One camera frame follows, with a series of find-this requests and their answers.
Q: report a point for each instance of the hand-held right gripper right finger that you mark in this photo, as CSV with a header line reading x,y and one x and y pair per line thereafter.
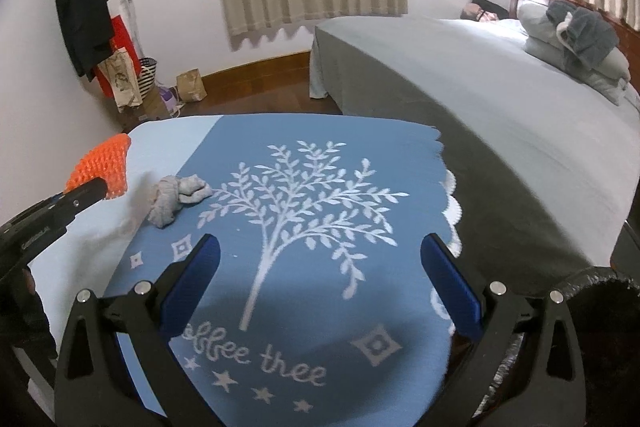
x,y
450,287

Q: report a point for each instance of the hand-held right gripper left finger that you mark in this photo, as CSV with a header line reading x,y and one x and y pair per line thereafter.
x,y
192,282

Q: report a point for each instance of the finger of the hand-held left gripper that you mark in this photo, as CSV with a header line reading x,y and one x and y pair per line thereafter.
x,y
80,202

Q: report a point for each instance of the small orange foam net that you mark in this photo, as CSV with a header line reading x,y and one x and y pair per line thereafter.
x,y
102,157

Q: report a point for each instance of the knotted pale cloth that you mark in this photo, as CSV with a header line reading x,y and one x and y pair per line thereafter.
x,y
167,207

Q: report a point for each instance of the brown cardboard box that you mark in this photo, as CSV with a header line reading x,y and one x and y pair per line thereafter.
x,y
155,109

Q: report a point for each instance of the beige tote bag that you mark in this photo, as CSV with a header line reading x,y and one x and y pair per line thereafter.
x,y
120,77

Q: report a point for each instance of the garment steamer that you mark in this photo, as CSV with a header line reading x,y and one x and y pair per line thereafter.
x,y
172,99

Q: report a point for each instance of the striped bag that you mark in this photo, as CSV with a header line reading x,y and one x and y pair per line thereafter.
x,y
149,79

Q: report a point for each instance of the blue tree print tablecloth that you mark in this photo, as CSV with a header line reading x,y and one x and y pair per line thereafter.
x,y
225,142

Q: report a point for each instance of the brown paper bag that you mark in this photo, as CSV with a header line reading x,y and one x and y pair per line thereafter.
x,y
191,87

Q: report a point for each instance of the red bag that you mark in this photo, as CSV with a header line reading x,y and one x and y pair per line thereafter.
x,y
122,32

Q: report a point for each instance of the black hanging coat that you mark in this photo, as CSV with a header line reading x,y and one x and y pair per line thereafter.
x,y
82,17

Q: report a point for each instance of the bed with grey sheet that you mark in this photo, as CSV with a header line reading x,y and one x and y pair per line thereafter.
x,y
500,107

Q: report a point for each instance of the large grey pillow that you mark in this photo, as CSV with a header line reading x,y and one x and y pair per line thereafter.
x,y
610,64

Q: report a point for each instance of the small grey pillow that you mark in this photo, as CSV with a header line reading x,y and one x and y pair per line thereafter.
x,y
532,19

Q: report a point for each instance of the dark bag beside bed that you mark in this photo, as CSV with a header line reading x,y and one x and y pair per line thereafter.
x,y
482,4

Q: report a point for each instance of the dark grey garment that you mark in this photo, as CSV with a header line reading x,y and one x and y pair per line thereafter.
x,y
595,32

